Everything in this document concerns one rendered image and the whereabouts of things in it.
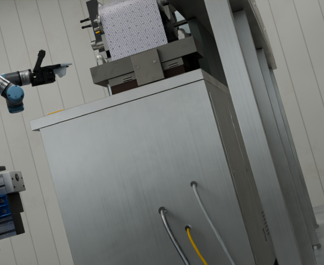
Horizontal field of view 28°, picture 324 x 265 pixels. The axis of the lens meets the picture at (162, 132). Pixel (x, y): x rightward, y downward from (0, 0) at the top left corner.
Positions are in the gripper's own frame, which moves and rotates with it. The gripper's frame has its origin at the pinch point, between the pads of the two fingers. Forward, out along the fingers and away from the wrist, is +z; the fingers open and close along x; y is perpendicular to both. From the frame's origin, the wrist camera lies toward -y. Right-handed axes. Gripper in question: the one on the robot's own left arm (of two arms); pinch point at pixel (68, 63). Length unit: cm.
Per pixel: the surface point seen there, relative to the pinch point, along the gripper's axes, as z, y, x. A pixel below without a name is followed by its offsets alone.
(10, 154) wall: -14, 47, -358
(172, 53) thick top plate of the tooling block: 20, 12, 97
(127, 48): 12, 4, 68
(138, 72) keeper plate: 7, 15, 92
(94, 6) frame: 12.8, -20.8, 27.1
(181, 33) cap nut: 25, 5, 96
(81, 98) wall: 63, 8, -326
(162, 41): 25, 5, 75
